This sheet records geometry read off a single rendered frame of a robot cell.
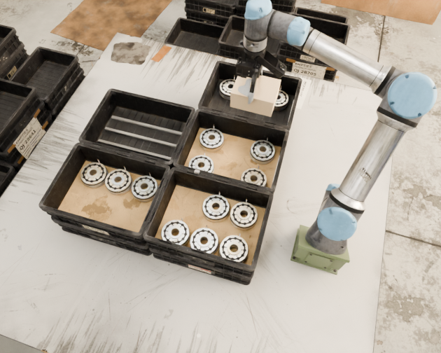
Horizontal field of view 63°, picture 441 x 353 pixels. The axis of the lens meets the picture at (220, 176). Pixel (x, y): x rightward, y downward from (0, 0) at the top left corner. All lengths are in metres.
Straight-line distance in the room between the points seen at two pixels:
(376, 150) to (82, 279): 1.14
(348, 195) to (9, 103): 1.96
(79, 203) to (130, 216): 0.21
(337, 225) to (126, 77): 1.36
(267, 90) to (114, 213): 0.74
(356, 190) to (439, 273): 1.45
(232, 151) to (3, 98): 1.49
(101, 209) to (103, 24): 2.40
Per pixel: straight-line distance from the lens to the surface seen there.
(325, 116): 1.89
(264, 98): 1.33
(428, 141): 2.99
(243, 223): 1.35
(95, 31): 3.57
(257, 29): 1.16
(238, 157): 1.51
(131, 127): 1.65
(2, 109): 2.45
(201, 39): 2.90
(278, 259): 1.48
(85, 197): 1.51
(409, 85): 1.09
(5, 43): 2.72
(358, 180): 1.14
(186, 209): 1.40
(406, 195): 2.66
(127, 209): 1.44
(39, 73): 2.74
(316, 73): 2.51
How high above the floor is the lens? 2.10
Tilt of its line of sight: 60 degrees down
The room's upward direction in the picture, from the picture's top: 1 degrees clockwise
